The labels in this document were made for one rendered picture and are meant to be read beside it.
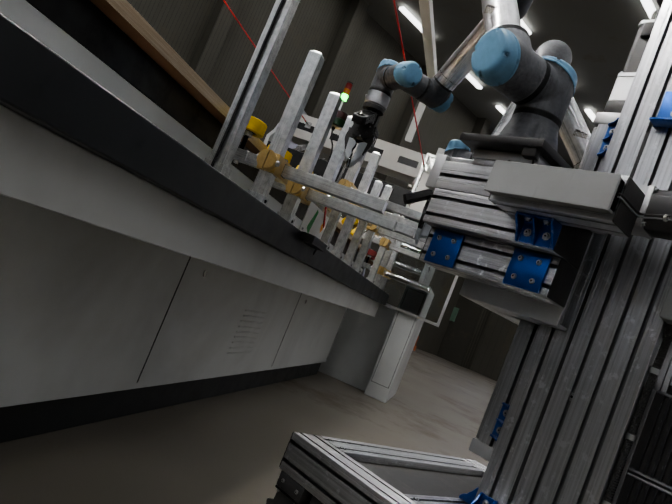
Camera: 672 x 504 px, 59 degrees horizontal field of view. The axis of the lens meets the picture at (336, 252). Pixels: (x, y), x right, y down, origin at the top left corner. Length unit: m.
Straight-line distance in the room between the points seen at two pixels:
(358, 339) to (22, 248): 3.36
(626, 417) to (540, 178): 0.52
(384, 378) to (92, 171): 3.44
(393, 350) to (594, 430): 2.90
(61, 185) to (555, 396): 1.08
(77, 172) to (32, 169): 0.08
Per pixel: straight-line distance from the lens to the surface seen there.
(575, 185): 1.19
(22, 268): 1.25
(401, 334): 4.19
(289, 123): 1.52
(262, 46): 1.31
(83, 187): 0.96
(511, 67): 1.43
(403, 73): 1.84
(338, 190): 1.48
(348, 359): 4.37
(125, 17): 1.19
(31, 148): 0.86
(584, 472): 1.40
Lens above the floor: 0.56
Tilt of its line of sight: 4 degrees up
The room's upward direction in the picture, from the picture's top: 22 degrees clockwise
